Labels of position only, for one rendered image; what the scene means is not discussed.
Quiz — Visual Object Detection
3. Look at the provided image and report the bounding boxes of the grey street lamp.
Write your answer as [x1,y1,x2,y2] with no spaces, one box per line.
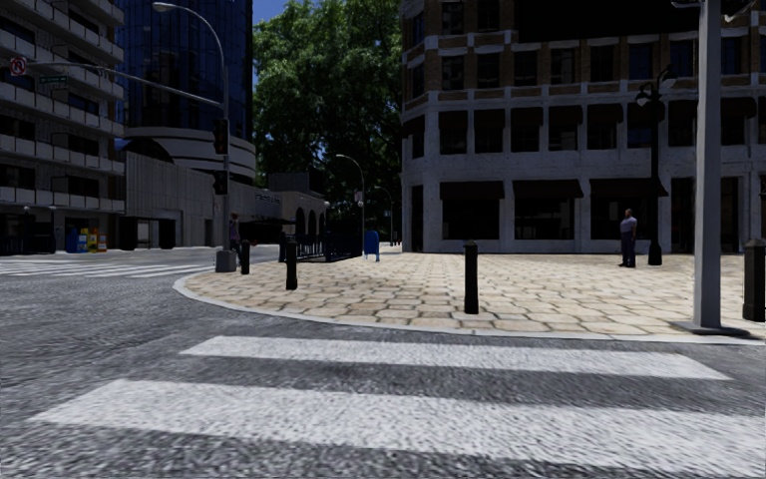
[373,185,396,247]
[335,154,367,257]

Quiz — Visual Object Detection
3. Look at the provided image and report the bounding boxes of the dark stairway railing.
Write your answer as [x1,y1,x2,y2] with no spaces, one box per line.
[286,230,364,263]

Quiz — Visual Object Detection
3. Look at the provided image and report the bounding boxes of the trees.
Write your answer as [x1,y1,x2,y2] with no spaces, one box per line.
[252,0,403,240]

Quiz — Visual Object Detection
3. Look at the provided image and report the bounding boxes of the traffic light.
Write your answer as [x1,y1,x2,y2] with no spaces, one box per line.
[0,1,238,274]

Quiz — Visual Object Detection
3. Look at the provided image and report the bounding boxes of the brown brick building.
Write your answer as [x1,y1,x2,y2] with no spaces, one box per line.
[399,0,766,255]

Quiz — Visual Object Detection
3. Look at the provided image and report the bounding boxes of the low pale arched building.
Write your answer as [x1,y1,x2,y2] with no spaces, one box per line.
[117,151,330,250]

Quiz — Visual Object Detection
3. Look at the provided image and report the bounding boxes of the glass tower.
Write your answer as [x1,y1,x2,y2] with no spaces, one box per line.
[115,0,257,187]

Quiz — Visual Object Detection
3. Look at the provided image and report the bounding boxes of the black street lamp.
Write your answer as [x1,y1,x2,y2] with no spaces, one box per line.
[634,64,677,267]

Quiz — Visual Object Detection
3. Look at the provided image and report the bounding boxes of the grey pole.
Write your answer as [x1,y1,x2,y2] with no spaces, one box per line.
[669,0,752,337]

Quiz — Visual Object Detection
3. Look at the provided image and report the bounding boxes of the pale concrete building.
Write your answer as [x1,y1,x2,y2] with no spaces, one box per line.
[0,0,127,257]

